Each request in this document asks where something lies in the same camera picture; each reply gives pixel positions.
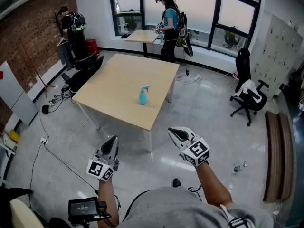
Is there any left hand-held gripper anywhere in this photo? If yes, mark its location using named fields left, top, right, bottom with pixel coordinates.
left=86, top=135, right=120, bottom=182

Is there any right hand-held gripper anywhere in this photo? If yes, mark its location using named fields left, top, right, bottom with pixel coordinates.
left=168, top=126, right=211, bottom=167

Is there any teal spray bottle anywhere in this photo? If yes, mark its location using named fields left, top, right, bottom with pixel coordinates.
left=138, top=91, right=148, bottom=105

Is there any person's left forearm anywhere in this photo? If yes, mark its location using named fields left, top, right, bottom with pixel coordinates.
left=97, top=174, right=120, bottom=228

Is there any person's right forearm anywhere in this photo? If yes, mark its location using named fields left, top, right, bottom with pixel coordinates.
left=195, top=161, right=233, bottom=208

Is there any white table leg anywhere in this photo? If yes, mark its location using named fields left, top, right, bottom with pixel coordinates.
left=143, top=129, right=153, bottom=153
left=167, top=79, right=176, bottom=104
left=76, top=101, right=101, bottom=130

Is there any black monitor screen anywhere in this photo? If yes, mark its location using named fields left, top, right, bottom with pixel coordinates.
left=68, top=197, right=99, bottom=225

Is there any person's grey shirt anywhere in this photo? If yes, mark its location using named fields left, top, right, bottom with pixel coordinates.
left=118, top=186, right=275, bottom=228

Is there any white garment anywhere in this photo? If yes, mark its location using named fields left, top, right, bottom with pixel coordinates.
left=232, top=79, right=263, bottom=104

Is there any black office chair with armrests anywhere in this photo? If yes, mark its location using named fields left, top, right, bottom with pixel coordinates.
left=229, top=47, right=270, bottom=127

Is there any yellow box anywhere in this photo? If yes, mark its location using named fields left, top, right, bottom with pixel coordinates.
left=9, top=129, right=21, bottom=143

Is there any wooden bench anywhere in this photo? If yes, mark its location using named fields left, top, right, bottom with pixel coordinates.
left=263, top=111, right=295, bottom=202

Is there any wooden tripod stand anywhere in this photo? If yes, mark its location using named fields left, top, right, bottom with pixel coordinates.
left=20, top=38, right=57, bottom=98

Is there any grey hanging garment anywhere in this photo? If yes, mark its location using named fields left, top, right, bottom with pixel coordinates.
left=57, top=40, right=75, bottom=71

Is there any red box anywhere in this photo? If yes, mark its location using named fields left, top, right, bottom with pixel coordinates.
left=85, top=39, right=99, bottom=56

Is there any grey panel board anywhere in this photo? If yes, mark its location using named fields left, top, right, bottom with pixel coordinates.
left=0, top=60, right=39, bottom=126

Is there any cream seat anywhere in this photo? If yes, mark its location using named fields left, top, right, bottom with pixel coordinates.
left=9, top=198, right=40, bottom=228

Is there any grey locker cabinet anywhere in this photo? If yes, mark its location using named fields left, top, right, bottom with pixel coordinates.
left=250, top=14, right=304, bottom=101

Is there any black coat rack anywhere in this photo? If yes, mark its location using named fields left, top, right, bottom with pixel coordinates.
left=50, top=12, right=66, bottom=47

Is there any black framed window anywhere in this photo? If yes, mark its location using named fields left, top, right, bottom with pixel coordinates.
left=108, top=0, right=145, bottom=37
left=208, top=0, right=263, bottom=57

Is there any white floor cable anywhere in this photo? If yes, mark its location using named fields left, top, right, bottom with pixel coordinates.
left=39, top=117, right=89, bottom=141

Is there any black floor cable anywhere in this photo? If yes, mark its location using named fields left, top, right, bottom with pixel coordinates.
left=29, top=142, right=99, bottom=208

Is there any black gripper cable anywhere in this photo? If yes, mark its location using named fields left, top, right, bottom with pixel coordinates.
left=187, top=185, right=203, bottom=201

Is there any white shoulder strap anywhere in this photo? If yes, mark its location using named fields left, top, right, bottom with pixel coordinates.
left=219, top=204, right=250, bottom=228

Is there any small wooden pedestal table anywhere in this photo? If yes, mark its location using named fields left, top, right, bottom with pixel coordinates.
left=124, top=29, right=162, bottom=58

